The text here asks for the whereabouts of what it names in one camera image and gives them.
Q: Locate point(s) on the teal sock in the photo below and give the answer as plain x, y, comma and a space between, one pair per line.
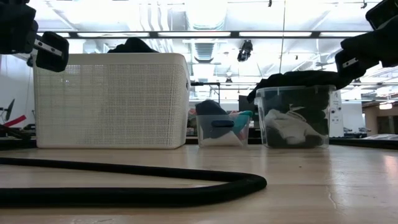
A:
244, 119

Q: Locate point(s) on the tall clear plastic container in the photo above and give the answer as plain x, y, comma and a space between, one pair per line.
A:
259, 118

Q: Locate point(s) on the small clear plastic container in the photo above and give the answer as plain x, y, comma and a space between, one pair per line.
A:
205, 141

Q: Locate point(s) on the white perforated laundry basket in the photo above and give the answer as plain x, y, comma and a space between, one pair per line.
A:
109, 99

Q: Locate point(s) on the black Puma underwear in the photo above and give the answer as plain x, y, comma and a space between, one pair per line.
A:
298, 77

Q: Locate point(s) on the black overhead camera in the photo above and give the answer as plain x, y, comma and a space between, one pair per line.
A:
245, 49

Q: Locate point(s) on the dark grey sock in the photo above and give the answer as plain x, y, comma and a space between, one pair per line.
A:
208, 109

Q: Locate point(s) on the dark tilted monitor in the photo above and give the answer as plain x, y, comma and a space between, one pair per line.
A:
10, 110

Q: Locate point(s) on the white cabinet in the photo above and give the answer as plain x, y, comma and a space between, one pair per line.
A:
336, 115

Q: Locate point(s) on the thin white cloth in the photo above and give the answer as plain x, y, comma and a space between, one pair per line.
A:
289, 129

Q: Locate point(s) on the plain black garment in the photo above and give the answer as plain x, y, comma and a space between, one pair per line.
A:
133, 46

